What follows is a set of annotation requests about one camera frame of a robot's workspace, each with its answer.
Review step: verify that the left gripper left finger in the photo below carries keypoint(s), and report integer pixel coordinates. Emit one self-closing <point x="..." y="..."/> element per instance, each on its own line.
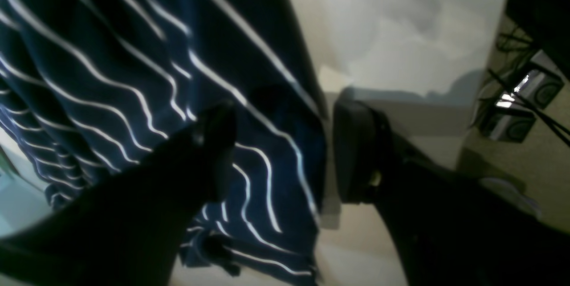
<point x="127" y="230"/>

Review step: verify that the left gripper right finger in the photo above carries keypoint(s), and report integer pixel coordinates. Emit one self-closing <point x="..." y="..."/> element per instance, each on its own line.
<point x="448" y="229"/>

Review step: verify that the navy white striped t-shirt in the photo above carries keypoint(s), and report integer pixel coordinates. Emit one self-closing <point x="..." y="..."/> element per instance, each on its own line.
<point x="89" y="88"/>

